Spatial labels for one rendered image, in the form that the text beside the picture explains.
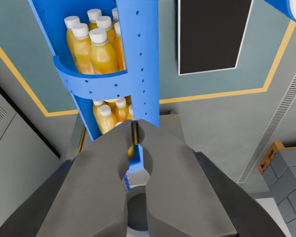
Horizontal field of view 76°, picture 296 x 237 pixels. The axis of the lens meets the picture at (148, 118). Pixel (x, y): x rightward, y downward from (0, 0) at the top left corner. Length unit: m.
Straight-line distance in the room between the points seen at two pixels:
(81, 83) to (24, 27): 1.49
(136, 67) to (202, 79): 1.65
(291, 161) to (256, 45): 1.85
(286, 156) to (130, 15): 3.14
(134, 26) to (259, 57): 1.82
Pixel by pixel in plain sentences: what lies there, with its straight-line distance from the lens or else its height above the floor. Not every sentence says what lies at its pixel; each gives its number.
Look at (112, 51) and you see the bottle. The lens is 0.49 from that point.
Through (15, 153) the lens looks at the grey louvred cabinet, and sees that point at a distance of 2.43.
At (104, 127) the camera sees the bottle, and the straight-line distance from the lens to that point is 0.72.
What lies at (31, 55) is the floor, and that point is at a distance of 2.05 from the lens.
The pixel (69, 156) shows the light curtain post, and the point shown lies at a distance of 1.12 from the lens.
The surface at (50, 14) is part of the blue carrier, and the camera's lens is 0.60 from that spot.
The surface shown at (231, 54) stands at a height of 0.15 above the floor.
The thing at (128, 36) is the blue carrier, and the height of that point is 1.21.
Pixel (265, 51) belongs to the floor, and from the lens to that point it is 2.14.
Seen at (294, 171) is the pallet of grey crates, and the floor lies 0.48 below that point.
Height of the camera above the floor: 1.59
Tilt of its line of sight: 42 degrees down
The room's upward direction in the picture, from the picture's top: 177 degrees clockwise
